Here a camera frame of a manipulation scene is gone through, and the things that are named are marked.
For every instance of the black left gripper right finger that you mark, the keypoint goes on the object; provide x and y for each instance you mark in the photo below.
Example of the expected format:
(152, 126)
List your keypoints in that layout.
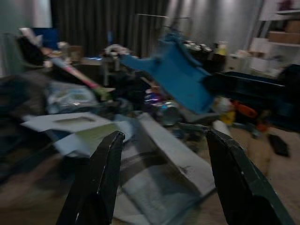
(239, 187)

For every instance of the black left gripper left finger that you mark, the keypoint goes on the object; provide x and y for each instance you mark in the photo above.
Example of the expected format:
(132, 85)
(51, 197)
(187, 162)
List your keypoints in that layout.
(93, 187)

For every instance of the small black flat object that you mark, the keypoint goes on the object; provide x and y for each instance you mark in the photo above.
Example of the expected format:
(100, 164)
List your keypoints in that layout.
(279, 145)

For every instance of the white cardboard sheet with cutout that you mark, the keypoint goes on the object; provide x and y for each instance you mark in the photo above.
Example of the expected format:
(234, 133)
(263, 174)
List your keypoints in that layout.
(70, 120)

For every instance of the yellow bottle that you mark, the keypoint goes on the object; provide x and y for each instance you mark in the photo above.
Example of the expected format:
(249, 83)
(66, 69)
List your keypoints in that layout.
(228, 114)

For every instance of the orange plastic object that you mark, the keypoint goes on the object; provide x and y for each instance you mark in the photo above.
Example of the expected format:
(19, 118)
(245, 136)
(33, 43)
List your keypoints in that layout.
(246, 110)

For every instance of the long white flat carton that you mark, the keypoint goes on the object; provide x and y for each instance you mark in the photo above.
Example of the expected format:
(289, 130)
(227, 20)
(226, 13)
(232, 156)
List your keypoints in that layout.
(168, 150)

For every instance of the black plastic crate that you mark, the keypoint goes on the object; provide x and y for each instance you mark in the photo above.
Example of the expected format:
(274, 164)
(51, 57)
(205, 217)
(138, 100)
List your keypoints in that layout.
(248, 86)

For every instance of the pink stick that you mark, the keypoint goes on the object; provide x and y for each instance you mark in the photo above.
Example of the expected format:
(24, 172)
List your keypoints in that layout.
(77, 75)

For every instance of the white shelf unit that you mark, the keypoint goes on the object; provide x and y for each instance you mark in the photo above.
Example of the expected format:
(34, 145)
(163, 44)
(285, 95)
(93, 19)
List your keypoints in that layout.
(276, 51)

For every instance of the brown cardboard box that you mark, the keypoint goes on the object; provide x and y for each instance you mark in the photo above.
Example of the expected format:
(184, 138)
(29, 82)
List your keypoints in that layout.
(283, 37)

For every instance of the dark curtain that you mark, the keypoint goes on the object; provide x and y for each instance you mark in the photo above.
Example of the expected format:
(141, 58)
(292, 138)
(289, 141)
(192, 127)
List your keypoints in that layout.
(105, 23)

